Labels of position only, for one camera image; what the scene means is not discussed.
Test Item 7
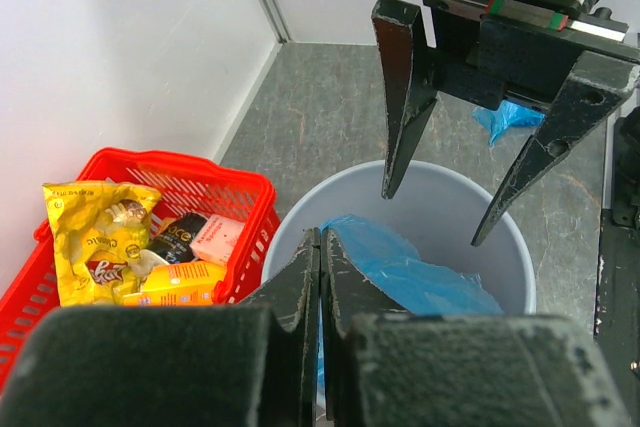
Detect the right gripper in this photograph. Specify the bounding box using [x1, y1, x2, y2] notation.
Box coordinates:
[371, 0, 639, 246]

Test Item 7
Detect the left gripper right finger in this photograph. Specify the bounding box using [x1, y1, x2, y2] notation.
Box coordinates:
[320, 229, 633, 426]

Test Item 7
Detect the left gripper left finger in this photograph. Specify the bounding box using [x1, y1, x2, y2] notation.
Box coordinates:
[1, 229, 320, 426]

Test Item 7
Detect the torn blue trash bag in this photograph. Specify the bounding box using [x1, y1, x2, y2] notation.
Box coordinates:
[314, 213, 505, 398]

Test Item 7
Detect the grey plastic trash bin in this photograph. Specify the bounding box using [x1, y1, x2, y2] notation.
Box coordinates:
[260, 160, 539, 427]

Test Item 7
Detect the small orange carton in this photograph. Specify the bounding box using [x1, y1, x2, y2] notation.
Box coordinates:
[122, 261, 227, 306]

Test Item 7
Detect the red plastic shopping basket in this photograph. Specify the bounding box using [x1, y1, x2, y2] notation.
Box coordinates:
[1, 148, 280, 381]

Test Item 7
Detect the yellow chips bag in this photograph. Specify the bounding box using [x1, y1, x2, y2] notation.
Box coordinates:
[43, 181, 161, 307]

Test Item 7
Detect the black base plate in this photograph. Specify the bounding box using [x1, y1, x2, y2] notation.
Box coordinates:
[594, 108, 639, 410]

